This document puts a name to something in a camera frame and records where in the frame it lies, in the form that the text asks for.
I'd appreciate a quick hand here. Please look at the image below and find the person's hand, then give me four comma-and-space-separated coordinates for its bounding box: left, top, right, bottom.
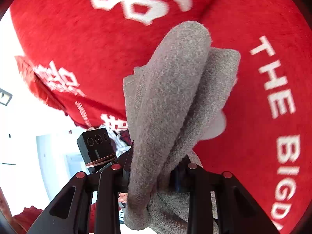
118, 193, 128, 208

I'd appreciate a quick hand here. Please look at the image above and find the red blanket with white print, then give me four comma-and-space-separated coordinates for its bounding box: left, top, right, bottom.
9, 0, 311, 233

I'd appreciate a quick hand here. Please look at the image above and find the grey knitted garment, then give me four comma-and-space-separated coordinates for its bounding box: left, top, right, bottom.
123, 21, 240, 233

